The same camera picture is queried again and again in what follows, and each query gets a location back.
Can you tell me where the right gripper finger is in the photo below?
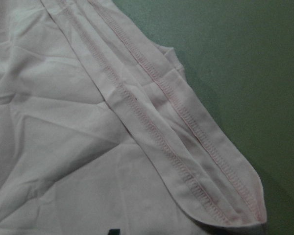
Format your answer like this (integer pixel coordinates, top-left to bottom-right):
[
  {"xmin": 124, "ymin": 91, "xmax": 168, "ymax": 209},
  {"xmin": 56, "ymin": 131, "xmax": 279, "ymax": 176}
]
[{"xmin": 107, "ymin": 229, "xmax": 120, "ymax": 235}]

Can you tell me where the pink Snoopy t-shirt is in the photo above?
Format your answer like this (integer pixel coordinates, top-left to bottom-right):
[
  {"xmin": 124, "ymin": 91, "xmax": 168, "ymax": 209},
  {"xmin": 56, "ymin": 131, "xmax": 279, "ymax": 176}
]
[{"xmin": 0, "ymin": 0, "xmax": 267, "ymax": 235}]

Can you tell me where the brown paper table cover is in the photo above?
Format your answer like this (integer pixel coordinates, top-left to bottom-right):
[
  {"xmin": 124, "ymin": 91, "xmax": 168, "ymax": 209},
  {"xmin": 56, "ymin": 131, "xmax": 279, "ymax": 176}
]
[{"xmin": 115, "ymin": 0, "xmax": 294, "ymax": 235}]

